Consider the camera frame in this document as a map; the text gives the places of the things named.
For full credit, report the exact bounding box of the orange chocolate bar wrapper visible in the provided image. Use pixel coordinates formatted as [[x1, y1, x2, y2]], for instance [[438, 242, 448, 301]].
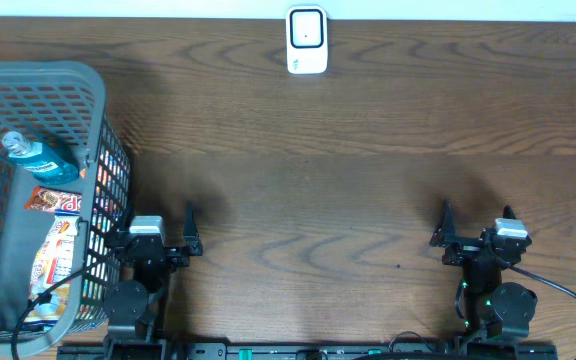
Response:
[[24, 186, 82, 215]]

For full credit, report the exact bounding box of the yellow snack chip bag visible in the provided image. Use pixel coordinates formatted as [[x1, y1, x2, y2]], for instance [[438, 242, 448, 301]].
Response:
[[24, 215, 80, 326]]

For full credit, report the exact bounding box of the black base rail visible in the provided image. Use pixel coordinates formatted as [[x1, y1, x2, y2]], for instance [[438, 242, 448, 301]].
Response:
[[56, 339, 558, 360]]

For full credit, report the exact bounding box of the blue mouthwash bottle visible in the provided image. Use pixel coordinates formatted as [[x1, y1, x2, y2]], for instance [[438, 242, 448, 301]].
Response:
[[1, 131, 79, 185]]

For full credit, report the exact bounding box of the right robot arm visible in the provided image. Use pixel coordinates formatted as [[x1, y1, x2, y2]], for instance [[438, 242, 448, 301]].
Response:
[[430, 201, 537, 353]]

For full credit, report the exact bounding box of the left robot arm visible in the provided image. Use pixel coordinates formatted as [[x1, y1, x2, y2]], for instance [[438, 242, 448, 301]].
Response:
[[103, 204, 203, 359]]

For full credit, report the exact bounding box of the white barcode scanner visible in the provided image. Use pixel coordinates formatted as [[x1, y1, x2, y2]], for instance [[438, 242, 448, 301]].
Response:
[[285, 5, 329, 75]]

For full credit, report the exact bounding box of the grey plastic mesh basket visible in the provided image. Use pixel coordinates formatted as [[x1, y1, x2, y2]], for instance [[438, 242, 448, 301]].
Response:
[[0, 61, 130, 358]]

